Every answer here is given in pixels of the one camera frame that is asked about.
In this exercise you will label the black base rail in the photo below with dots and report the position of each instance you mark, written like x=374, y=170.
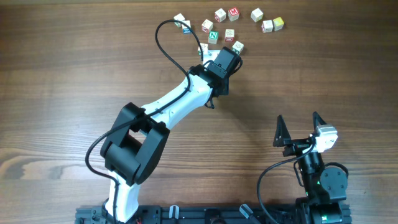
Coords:
x=288, y=213

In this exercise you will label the green letter J block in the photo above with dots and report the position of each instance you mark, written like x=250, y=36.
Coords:
x=237, y=47

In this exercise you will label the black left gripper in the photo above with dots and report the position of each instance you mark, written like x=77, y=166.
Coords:
x=226, y=84

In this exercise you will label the green letter block centre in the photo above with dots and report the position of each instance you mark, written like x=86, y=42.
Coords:
x=203, y=49

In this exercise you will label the red letter M block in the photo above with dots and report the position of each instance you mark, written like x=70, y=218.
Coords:
x=233, y=14

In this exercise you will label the yellow block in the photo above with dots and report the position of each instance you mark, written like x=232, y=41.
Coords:
x=278, y=23

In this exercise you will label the red letter U block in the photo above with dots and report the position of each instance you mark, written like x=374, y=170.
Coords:
x=229, y=35

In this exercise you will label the blue letter block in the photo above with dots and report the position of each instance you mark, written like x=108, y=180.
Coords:
x=186, y=27

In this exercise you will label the red letter Y block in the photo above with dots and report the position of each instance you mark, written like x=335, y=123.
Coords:
x=267, y=26

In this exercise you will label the red white picture block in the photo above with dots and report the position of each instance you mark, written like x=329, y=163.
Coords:
x=220, y=15

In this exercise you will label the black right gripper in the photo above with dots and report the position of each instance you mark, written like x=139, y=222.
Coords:
x=283, y=138

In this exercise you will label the red letter A block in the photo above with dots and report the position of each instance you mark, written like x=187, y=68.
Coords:
x=207, y=26

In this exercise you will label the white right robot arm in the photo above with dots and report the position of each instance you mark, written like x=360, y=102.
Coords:
x=325, y=184

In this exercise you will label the green letter block far left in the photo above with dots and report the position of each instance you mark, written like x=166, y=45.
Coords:
x=178, y=19

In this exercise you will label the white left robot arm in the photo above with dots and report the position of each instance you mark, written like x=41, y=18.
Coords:
x=134, y=149

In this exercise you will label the green letter N block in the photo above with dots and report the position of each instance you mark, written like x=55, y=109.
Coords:
x=213, y=37

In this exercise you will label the plain white picture block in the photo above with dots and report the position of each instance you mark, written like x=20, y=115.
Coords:
x=257, y=15

